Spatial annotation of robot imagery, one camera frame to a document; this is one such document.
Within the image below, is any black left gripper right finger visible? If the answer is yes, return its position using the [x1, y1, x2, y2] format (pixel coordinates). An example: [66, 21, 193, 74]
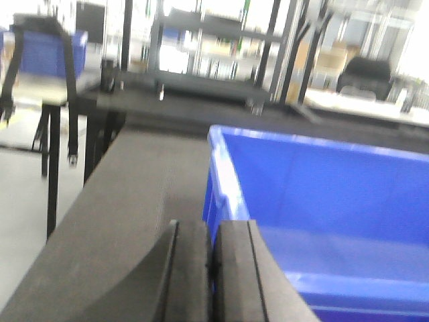
[213, 220, 319, 321]

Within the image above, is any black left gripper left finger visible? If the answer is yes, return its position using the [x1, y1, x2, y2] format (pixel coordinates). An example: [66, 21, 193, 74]
[82, 220, 211, 321]

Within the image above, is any blue plastic bin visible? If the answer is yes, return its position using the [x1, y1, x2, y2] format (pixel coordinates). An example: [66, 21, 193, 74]
[202, 125, 428, 321]

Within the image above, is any black conveyor belt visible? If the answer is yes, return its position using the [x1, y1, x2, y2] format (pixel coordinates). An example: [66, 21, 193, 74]
[1, 128, 210, 321]

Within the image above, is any black metal shelf rack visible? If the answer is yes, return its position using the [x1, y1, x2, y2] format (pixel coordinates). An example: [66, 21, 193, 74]
[147, 1, 282, 115]

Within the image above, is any black office chair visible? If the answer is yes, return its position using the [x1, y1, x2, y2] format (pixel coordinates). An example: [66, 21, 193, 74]
[336, 56, 392, 101]

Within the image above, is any black table frame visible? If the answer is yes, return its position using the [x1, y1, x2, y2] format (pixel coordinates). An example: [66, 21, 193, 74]
[40, 80, 429, 242]

